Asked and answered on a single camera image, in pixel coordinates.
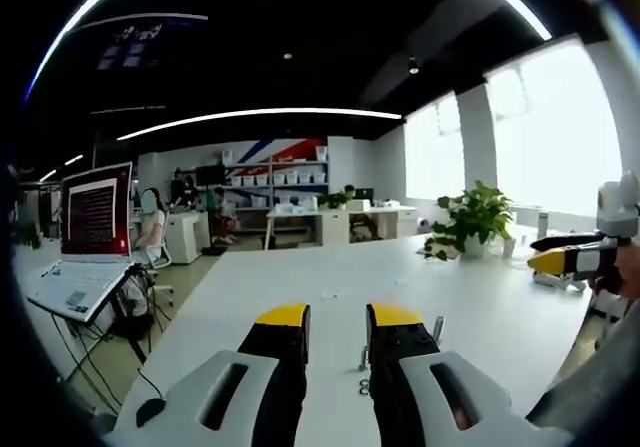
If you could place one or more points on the small green plant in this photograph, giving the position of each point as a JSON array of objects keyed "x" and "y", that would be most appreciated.
[{"x": 334, "y": 200}]

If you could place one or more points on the white bottle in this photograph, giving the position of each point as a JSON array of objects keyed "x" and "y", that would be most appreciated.
[{"x": 543, "y": 223}]

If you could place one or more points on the shelf with white boxes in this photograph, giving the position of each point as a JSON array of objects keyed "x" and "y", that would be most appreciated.
[{"x": 277, "y": 179}]

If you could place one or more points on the upright metal rod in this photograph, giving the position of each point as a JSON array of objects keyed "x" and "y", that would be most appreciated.
[{"x": 438, "y": 329}]

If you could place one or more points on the white cabinet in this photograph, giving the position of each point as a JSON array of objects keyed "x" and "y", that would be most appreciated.
[{"x": 187, "y": 234}]

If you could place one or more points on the white laptop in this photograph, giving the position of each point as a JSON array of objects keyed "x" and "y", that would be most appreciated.
[{"x": 95, "y": 227}]

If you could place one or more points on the black laptop stand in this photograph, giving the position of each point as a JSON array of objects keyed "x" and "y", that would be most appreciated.
[{"x": 125, "y": 317}]

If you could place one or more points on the green potted plant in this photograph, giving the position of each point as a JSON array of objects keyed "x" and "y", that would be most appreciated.
[{"x": 475, "y": 217}]

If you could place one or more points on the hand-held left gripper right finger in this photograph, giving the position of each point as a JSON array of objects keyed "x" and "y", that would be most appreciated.
[{"x": 425, "y": 387}]

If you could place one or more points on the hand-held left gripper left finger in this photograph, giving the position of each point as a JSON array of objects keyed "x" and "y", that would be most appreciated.
[{"x": 235, "y": 382}]

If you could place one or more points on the black monitor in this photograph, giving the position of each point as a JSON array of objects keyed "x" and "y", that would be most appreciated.
[{"x": 210, "y": 174}]

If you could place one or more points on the white cup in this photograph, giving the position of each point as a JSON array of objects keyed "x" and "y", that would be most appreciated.
[{"x": 508, "y": 247}]

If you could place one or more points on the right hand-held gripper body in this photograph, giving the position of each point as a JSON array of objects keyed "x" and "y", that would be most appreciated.
[{"x": 622, "y": 212}]

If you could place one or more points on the white office desk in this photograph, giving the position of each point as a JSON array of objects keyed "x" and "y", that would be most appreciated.
[{"x": 340, "y": 222}]

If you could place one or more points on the white office chair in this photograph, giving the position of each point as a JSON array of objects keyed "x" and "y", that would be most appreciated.
[{"x": 157, "y": 272}]

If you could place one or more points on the black computer mouse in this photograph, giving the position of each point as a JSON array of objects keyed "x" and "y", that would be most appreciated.
[{"x": 150, "y": 411}]

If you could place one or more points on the black pendant lamp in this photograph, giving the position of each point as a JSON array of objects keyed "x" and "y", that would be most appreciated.
[{"x": 413, "y": 65}]

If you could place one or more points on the person's right hand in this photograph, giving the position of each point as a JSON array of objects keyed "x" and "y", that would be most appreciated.
[{"x": 627, "y": 269}]

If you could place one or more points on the white plastic object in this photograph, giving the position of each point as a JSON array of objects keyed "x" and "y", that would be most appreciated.
[{"x": 557, "y": 281}]

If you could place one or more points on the metal threaded stud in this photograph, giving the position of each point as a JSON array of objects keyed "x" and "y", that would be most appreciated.
[{"x": 363, "y": 359}]

